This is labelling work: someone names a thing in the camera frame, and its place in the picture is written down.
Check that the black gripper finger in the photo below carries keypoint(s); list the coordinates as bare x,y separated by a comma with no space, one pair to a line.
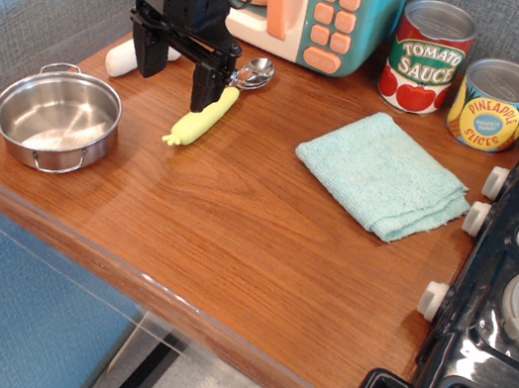
151,51
207,86

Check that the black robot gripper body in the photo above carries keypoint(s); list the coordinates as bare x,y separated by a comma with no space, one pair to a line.
195,28

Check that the light teal towel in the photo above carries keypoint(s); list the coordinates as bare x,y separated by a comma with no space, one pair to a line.
386,181

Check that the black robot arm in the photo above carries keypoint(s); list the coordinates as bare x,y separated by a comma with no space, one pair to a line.
195,28

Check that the white toy mushroom brown cap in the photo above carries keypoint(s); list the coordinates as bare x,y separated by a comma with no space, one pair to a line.
121,59

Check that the teal and cream toy microwave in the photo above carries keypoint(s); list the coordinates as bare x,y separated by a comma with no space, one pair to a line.
332,37

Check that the tomato sauce can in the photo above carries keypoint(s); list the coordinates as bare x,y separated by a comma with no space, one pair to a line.
430,46

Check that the pineapple slices can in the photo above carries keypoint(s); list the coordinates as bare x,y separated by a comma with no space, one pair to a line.
485,113

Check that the white stove knob middle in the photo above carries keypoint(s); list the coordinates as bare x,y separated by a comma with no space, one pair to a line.
475,218

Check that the white stove knob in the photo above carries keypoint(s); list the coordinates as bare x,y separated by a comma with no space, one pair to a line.
431,299
475,218
494,182

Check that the white stove knob upper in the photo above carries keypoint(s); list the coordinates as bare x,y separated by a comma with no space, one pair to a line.
494,182

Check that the white stove knob lower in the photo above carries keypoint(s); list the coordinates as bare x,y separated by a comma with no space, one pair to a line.
431,299

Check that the spoon with yellow-green handle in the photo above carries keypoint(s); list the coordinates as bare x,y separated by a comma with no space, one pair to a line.
192,126

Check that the steel pot with handles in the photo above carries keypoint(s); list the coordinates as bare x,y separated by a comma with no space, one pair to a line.
60,119

